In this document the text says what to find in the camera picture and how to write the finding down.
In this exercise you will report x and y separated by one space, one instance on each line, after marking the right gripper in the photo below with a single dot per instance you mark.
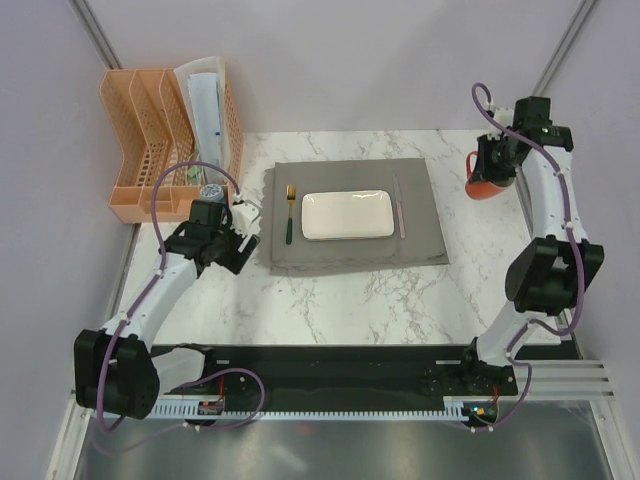
484 172

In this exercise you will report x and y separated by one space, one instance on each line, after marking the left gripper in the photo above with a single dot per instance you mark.
229 260

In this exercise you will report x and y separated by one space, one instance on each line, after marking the gold fork green handle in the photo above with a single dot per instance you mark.
291 198

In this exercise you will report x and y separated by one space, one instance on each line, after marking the white rectangular plate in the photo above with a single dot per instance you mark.
347 215

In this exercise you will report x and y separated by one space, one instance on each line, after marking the black knife pink handle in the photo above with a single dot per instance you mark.
399 206

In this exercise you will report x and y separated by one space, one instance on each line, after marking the grey scalloped placemat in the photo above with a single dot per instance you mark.
424 244

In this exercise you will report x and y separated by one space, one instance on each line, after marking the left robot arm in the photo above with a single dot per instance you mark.
114 367

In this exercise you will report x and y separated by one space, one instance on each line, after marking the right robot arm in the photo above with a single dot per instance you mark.
546 283

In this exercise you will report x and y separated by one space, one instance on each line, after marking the green clip items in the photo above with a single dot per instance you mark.
194 176

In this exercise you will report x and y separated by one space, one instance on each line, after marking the white paper folder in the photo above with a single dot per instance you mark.
201 83

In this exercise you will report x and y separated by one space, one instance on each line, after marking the orange plastic file organizer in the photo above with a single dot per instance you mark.
149 118

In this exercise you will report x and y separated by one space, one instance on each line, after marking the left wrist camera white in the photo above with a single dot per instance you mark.
244 214

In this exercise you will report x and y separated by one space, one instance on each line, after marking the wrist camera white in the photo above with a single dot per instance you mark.
504 117
244 214

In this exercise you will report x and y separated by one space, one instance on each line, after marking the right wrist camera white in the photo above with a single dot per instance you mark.
504 117

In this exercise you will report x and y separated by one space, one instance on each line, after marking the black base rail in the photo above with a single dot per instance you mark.
347 378

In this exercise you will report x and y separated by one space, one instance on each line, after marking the aluminium frame rail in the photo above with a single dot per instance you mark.
568 380

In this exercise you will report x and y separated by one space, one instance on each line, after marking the white slotted cable duct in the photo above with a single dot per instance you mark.
201 410

